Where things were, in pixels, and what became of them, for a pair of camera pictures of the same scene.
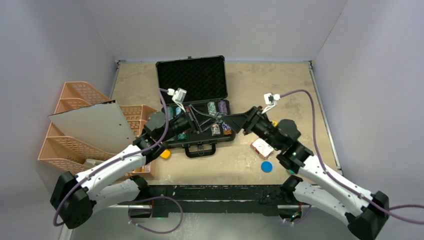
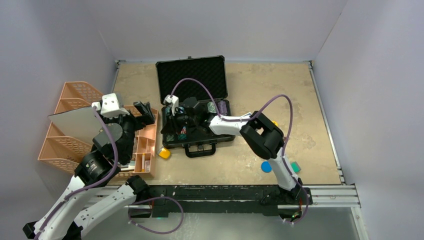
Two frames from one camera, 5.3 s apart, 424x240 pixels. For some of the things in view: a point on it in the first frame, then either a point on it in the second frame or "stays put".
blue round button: (266, 166) stays put
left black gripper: (203, 114) → (147, 116)
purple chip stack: (222, 107) stays put
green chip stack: (212, 109) stays put
